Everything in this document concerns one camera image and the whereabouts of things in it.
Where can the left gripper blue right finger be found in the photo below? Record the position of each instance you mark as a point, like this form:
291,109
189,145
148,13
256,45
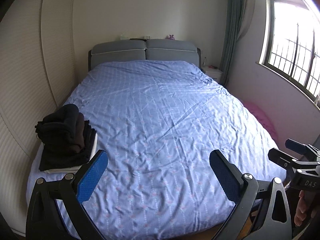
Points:
228,175

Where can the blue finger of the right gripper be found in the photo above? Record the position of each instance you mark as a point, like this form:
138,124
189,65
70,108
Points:
297,147
284,160

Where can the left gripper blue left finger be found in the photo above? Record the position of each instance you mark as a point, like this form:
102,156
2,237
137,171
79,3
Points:
89,175

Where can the black knit pants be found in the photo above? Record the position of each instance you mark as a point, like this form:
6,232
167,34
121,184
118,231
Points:
59,127

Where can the person's right hand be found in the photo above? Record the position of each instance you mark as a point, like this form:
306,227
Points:
301,210

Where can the black folded garment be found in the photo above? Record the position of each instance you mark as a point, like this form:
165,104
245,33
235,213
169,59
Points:
64,157

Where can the dark brown folded garment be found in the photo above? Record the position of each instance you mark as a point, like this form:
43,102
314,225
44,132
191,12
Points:
79,138

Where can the pink cloth by bed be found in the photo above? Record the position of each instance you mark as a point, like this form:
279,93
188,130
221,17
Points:
263,119

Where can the blue striped floral bedsheet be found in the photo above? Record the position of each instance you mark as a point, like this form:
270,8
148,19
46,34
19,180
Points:
158,122

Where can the white bedside table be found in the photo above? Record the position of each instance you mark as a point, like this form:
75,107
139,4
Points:
212,72

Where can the window with metal grille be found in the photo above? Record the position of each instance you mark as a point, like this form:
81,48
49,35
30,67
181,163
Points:
291,45

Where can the grey padded headboard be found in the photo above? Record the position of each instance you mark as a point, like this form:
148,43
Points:
151,49

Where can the white sliding wardrobe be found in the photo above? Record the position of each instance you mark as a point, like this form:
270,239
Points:
37,76

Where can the green curtain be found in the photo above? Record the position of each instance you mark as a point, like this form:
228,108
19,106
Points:
239,18

